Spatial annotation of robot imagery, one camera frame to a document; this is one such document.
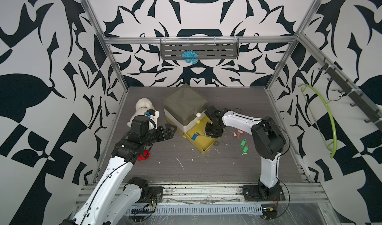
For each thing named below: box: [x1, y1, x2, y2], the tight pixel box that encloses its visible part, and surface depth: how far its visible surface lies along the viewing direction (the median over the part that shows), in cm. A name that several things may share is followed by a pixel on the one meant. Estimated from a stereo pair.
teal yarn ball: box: [181, 49, 199, 64], surface depth 93 cm
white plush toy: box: [126, 97, 156, 128], surface depth 99 cm
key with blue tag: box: [191, 131, 204, 141], surface depth 96 cm
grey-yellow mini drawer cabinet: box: [161, 83, 217, 147], surface depth 89 cm
